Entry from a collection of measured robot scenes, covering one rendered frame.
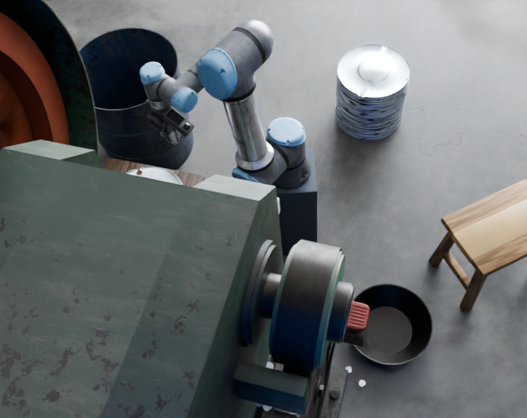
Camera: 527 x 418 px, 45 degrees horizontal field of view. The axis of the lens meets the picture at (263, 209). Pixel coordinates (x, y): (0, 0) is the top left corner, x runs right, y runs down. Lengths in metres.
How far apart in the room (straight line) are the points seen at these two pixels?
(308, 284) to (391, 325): 1.53
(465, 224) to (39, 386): 1.68
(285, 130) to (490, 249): 0.78
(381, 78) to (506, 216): 0.76
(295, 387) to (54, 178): 0.45
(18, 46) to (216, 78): 0.54
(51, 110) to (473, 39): 2.30
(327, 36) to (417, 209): 1.03
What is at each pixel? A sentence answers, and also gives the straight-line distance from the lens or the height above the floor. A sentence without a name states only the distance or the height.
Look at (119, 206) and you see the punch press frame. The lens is 0.88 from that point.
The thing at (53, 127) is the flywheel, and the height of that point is 1.22.
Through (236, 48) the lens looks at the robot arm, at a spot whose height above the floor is 1.09.
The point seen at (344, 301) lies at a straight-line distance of 0.92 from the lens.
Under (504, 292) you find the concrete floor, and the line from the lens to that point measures 2.52.
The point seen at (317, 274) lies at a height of 1.42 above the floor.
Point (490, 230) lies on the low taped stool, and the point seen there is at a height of 0.33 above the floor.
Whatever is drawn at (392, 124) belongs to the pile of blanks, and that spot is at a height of 0.08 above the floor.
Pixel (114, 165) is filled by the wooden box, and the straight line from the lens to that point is 2.40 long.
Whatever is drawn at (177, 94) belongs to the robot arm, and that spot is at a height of 0.77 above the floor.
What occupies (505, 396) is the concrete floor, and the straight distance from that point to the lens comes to 2.38.
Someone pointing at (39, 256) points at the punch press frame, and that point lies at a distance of 0.88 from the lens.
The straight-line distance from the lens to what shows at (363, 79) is 2.63.
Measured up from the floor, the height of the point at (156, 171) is 0.35.
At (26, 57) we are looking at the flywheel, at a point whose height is 1.40.
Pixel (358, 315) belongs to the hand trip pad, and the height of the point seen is 0.76.
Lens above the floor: 2.22
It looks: 59 degrees down
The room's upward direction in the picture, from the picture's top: 8 degrees counter-clockwise
